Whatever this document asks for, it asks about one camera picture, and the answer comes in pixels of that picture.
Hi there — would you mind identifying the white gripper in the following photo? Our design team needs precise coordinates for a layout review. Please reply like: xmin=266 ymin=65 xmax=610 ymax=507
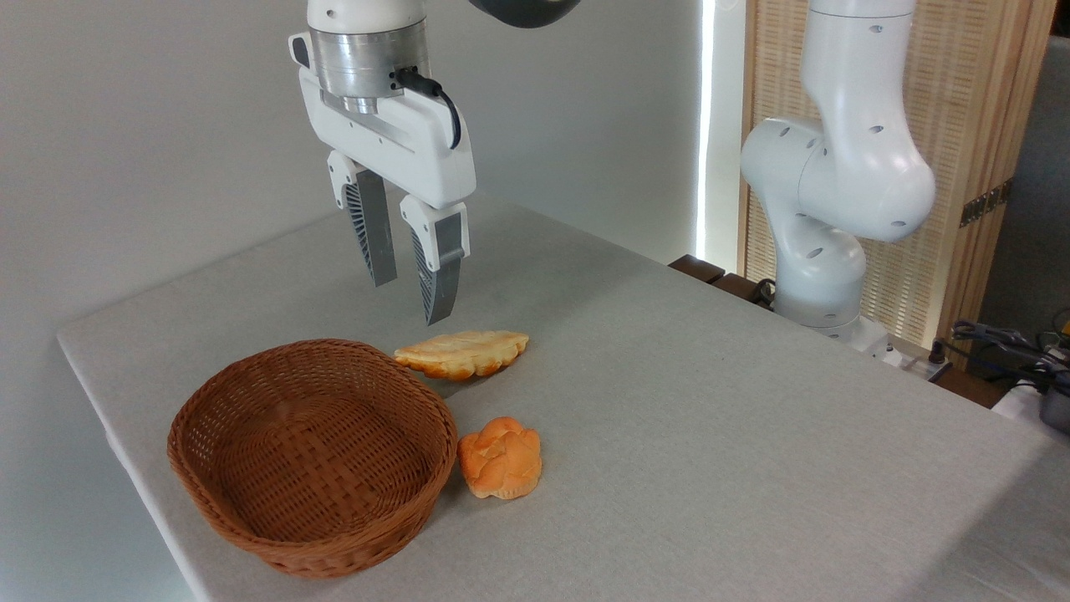
xmin=288 ymin=32 xmax=477 ymax=325

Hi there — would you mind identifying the round orange knotted bread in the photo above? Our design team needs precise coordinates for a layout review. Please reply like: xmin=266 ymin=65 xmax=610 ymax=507
xmin=457 ymin=416 xmax=543 ymax=501

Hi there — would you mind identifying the flat pale leaf-shaped bread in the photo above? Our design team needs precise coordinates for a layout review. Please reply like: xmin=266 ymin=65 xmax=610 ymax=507
xmin=394 ymin=330 xmax=530 ymax=382

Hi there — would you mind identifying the brown wicker basket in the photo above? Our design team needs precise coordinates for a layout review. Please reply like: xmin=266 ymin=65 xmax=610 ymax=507
xmin=167 ymin=339 xmax=459 ymax=579

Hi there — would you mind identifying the dark brown wooden block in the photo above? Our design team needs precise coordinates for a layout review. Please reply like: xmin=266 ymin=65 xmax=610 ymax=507
xmin=711 ymin=272 xmax=774 ymax=307
xmin=669 ymin=255 xmax=726 ymax=284

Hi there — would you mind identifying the grey tablecloth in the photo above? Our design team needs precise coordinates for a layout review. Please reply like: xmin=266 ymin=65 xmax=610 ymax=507
xmin=57 ymin=188 xmax=1070 ymax=602

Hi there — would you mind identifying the light wooden slatted screen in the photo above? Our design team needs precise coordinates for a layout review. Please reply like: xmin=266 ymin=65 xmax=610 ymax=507
xmin=738 ymin=0 xmax=1058 ymax=369

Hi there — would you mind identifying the black screen hinge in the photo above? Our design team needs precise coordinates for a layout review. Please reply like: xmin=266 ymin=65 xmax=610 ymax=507
xmin=960 ymin=178 xmax=1014 ymax=228

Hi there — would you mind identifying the grey metal box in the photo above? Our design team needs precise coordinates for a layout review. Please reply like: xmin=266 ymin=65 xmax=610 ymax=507
xmin=1039 ymin=372 xmax=1070 ymax=434

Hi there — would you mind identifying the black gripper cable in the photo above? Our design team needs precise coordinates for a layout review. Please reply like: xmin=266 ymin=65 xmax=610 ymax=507
xmin=395 ymin=67 xmax=462 ymax=150

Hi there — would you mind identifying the black cable bundle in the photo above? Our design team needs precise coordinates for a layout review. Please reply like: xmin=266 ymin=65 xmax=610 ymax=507
xmin=951 ymin=311 xmax=1070 ymax=395

